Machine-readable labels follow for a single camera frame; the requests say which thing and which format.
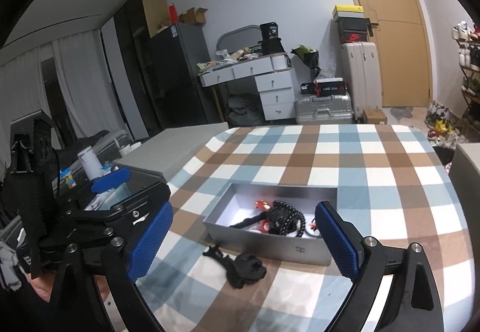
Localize black red box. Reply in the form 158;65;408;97
314;77;347;97

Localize grey nightstand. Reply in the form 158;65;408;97
448;142;480;243
117;123;229;181

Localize wooden door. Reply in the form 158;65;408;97
354;0;432;107

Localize black beaded bracelet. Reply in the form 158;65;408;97
268;199;308;239

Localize plaid blanket blue brown white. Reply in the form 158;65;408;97
136;124;475;331

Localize small brown cardboard box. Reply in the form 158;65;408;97
364;108;387;125

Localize grey right nightstand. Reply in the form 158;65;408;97
448;142;480;243

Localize grey storage box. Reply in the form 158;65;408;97
203;183;338;265

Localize flower bouquet black wrap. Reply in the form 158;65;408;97
291;45;321;81

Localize black box on desk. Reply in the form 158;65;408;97
259;22;285;55

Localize black refrigerator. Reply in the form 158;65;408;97
114;0;221;141

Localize white red-rimmed pin badge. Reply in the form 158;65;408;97
248;219;270;234

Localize white curtain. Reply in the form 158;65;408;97
1;30;125;166

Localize white upright suitcase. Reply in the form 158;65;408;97
341;41;383;119

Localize white desk with drawers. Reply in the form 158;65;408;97
199;53;300;121

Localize silver flat suitcase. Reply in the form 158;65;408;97
295;94;354;125

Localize grey left nightstand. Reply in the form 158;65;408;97
117;123;229;181

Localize left hand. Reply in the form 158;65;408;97
29;273;110;304

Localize shoe rack with shoes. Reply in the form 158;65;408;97
451;20;479;138

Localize red portrait badge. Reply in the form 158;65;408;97
255;200;271;211

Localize stacked shoe boxes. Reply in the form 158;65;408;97
332;4;379;44

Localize cardboard box on fridge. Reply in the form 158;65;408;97
179;7;208;25

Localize grey arched mirror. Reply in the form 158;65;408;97
216;25;262;55

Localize white cup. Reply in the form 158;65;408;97
77;146;103;180

